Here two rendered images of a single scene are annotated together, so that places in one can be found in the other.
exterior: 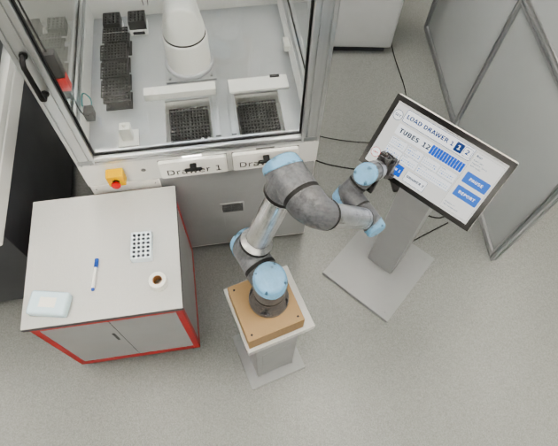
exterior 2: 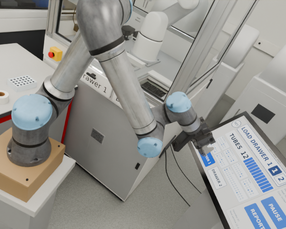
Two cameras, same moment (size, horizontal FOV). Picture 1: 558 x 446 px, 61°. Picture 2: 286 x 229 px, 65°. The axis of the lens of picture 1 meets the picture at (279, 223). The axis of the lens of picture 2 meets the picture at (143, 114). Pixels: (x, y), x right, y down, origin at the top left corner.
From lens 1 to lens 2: 1.17 m
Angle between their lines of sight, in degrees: 33
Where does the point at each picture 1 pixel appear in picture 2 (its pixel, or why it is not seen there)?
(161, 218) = not seen: hidden behind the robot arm
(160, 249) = (28, 93)
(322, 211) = (100, 10)
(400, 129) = (231, 134)
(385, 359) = not seen: outside the picture
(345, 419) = not seen: outside the picture
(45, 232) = (0, 49)
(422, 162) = (232, 165)
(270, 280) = (29, 106)
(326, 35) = (219, 14)
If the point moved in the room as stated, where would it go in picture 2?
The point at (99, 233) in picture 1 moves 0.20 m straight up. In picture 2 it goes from (17, 67) to (18, 37)
